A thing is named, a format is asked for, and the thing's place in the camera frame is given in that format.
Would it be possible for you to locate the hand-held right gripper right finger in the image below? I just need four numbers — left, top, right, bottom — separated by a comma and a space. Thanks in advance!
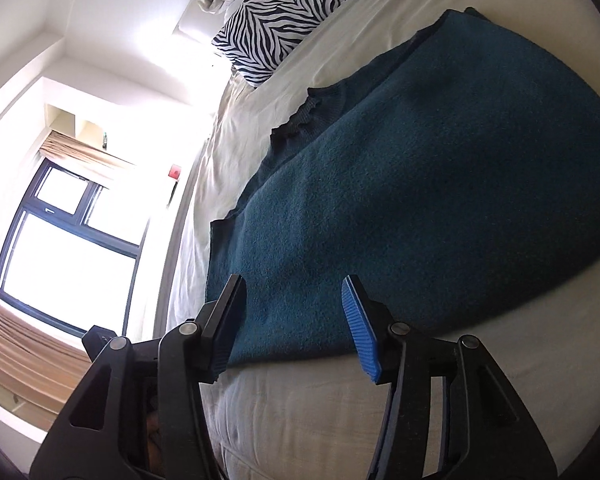
341, 275, 561, 480

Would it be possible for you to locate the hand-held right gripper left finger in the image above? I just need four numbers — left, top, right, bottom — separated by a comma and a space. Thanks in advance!
30, 274, 247, 480

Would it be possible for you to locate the dark teal knit sweater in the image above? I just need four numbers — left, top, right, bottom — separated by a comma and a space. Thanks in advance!
205, 6, 600, 367

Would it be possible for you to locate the beige curtain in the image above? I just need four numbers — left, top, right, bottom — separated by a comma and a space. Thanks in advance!
39, 130, 137, 187
0, 290, 97, 432

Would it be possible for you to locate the black framed window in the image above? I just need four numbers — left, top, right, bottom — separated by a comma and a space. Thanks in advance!
0, 157, 149, 342

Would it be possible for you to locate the bed with beige sheet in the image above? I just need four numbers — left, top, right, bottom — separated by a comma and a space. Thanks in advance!
152, 0, 600, 480

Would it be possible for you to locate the zebra print pillow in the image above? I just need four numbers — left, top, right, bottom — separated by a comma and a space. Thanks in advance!
211, 0, 392, 89

